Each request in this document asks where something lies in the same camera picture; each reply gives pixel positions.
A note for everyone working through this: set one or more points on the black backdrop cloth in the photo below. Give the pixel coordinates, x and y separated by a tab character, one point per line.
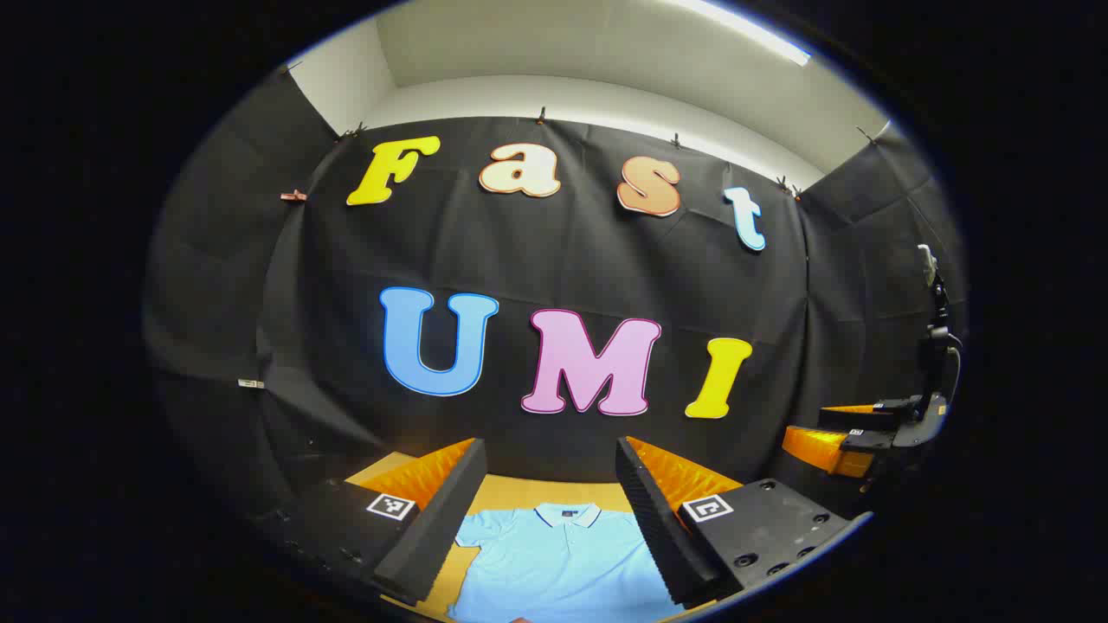
563	260

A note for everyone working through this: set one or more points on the small pink clip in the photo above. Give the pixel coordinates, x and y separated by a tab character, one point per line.
294	196

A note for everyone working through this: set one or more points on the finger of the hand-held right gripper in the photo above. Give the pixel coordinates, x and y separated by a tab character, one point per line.
822	448
866	420

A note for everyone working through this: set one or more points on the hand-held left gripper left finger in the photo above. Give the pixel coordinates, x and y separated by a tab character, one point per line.
441	519

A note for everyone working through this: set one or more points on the light blue T-shirt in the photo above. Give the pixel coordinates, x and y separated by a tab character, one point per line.
554	571

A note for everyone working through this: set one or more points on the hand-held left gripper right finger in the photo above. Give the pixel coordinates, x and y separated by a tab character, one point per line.
658	536

